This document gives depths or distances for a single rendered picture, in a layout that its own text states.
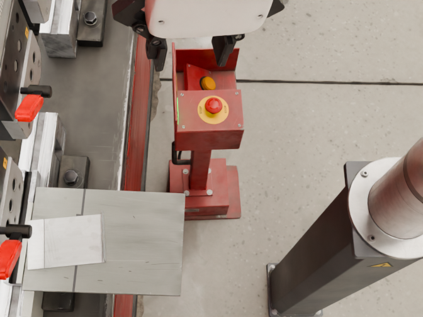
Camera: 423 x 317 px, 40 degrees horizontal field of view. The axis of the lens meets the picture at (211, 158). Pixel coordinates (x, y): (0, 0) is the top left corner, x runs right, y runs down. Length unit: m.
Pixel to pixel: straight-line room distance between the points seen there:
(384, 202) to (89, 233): 0.50
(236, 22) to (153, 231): 0.60
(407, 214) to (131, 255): 0.46
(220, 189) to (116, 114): 0.81
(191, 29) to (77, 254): 0.62
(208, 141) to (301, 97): 0.96
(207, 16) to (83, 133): 0.79
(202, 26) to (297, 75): 1.86
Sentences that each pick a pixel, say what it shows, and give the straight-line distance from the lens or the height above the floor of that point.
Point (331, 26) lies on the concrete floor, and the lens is 2.49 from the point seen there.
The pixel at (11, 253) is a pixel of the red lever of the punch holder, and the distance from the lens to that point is 0.74.
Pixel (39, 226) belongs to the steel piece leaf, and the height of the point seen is 1.00.
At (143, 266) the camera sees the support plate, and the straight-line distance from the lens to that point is 1.02.
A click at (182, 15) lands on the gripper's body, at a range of 0.47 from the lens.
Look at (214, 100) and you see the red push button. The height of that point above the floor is 0.81.
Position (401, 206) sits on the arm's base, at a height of 1.13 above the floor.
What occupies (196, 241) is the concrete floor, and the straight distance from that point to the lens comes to 2.05.
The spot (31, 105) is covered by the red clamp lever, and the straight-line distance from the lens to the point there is 0.79.
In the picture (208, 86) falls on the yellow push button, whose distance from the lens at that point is 1.44.
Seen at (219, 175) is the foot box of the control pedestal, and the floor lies 0.12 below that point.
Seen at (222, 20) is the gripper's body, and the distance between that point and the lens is 0.48.
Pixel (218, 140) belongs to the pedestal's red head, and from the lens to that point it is 1.39.
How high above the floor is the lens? 2.00
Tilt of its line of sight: 69 degrees down
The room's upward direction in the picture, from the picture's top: 9 degrees clockwise
